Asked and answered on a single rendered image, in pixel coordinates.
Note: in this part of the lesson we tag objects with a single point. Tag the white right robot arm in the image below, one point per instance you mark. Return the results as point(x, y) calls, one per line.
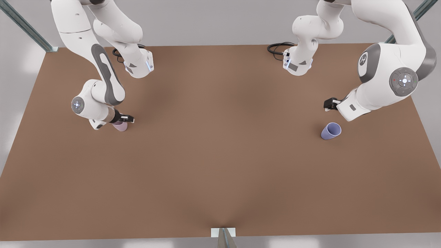
point(82, 31)

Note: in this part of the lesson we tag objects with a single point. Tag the pink cup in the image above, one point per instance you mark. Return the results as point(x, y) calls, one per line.
point(120, 126)

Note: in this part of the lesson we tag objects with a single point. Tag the silver frame post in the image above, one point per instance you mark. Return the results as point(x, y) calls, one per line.
point(26, 26)
point(413, 17)
point(224, 237)

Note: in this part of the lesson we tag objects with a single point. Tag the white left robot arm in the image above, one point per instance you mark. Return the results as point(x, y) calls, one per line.
point(386, 69)

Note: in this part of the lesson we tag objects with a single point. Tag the purple cup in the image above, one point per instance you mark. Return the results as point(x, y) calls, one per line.
point(330, 131)

